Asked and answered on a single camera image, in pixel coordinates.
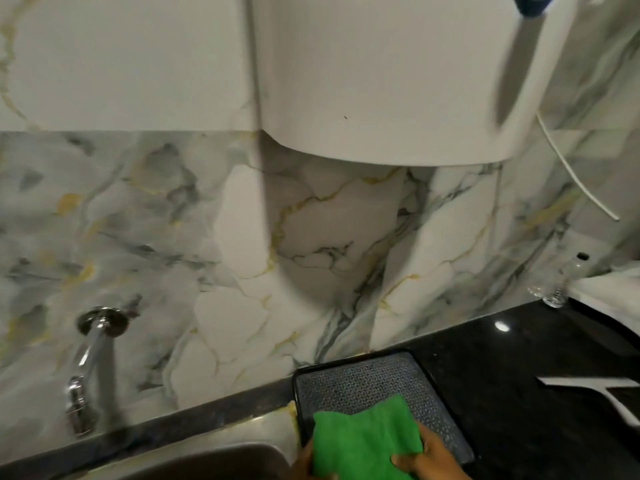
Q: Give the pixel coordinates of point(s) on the person's left hand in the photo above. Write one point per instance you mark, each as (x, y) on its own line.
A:
(302, 464)

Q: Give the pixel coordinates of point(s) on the stainless steel sink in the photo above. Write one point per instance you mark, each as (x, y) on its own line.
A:
(225, 462)

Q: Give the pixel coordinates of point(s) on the white wall-mounted water purifier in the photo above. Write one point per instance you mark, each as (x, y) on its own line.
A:
(400, 74)

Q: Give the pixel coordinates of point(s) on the person's right hand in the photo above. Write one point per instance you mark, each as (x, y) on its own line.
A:
(437, 459)

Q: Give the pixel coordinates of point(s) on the clear glass bottle black cap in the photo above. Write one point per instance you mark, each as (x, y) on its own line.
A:
(560, 284)

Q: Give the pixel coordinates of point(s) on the green microfibre cloth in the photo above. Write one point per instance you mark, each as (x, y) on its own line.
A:
(365, 439)

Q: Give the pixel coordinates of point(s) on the blue purifier tap knob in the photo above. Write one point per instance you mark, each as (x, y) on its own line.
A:
(534, 3)

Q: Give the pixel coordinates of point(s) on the chrome wall tap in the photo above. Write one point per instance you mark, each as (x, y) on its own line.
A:
(87, 354)

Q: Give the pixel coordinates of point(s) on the black perforated tray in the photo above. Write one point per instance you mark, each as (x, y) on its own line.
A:
(370, 379)

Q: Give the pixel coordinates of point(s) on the white appliance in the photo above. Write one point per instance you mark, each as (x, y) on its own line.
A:
(610, 294)

